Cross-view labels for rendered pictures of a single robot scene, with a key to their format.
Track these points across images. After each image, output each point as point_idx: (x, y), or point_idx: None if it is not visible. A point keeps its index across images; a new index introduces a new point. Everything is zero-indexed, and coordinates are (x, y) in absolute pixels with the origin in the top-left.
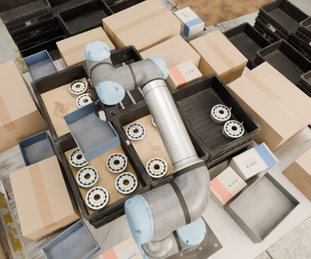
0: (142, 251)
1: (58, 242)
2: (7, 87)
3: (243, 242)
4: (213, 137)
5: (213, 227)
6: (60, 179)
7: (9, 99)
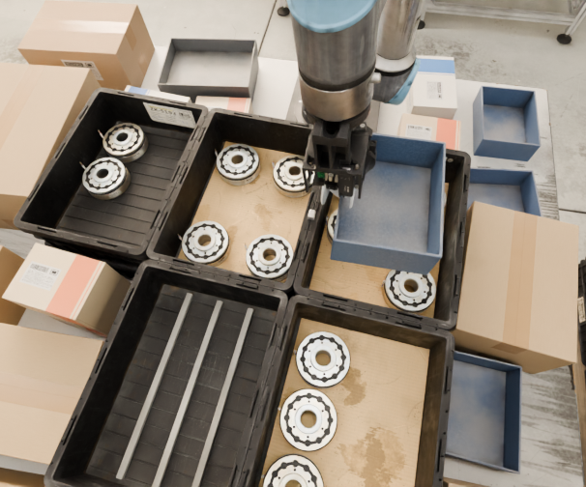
0: (417, 60)
1: None
2: None
3: (269, 74)
4: (163, 159)
5: (284, 107)
6: (470, 271)
7: None
